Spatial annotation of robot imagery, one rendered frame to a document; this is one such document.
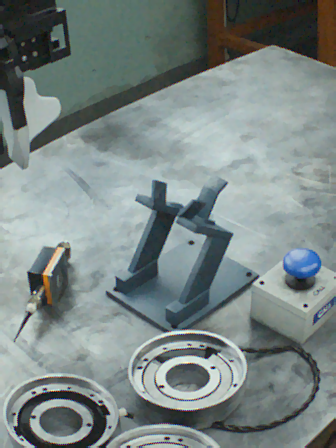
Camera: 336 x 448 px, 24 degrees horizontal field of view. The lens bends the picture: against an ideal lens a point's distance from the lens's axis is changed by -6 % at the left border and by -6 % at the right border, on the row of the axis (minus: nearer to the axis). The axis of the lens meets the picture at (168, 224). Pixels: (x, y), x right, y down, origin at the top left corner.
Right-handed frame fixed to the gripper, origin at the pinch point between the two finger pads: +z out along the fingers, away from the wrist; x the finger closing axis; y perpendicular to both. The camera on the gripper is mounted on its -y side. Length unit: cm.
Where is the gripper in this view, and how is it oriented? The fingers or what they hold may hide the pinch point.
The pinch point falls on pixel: (4, 152)
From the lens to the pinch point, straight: 76.3
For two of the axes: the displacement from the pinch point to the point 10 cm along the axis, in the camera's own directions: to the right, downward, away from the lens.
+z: 1.0, 8.2, 5.6
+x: -6.5, -3.7, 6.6
